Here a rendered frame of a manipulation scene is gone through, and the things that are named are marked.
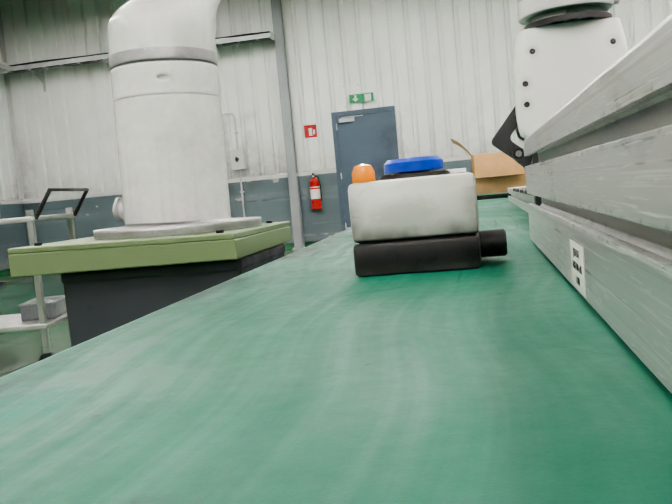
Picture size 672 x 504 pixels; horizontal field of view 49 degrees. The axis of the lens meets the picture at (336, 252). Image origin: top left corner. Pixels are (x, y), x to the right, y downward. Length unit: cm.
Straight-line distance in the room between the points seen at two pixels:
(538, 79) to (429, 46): 1116
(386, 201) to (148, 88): 42
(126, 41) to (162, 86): 6
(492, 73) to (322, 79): 262
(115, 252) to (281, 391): 56
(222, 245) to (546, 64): 34
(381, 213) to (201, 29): 44
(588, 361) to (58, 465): 14
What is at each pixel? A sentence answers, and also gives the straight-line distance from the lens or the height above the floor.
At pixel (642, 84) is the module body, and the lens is 19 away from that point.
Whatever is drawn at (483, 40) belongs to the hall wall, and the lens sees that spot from 1185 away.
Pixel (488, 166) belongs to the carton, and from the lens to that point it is 282.
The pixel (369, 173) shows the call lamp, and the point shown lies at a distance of 47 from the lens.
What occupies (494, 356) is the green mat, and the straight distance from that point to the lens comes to 24.
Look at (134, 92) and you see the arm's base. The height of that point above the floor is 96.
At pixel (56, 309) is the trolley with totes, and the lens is 463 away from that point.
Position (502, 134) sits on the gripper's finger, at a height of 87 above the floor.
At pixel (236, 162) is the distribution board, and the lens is 1205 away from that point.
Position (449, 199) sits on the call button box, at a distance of 46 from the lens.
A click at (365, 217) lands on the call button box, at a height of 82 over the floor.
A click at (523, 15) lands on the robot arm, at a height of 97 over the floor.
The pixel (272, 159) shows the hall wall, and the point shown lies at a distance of 1202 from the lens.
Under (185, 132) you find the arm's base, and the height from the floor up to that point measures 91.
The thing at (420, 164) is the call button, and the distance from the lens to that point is 48.
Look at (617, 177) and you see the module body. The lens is 23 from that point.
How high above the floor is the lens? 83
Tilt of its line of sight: 5 degrees down
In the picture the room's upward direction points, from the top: 5 degrees counter-clockwise
